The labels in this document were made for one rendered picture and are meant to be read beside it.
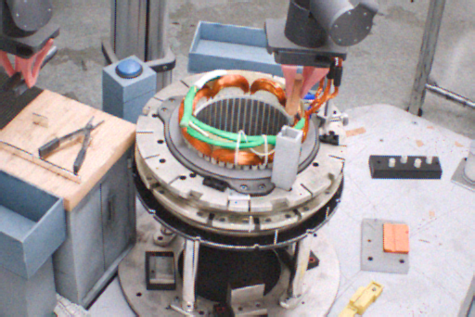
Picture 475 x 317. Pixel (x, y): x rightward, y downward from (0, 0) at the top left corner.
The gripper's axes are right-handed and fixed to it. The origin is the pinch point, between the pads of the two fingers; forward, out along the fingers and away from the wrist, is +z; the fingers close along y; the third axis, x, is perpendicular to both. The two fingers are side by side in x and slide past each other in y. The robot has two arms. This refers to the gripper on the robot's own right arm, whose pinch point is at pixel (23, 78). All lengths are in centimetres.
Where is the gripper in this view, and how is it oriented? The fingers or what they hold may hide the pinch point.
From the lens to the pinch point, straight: 141.9
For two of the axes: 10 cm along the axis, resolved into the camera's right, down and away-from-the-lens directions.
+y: 8.9, 3.3, -3.0
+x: 4.4, -5.5, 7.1
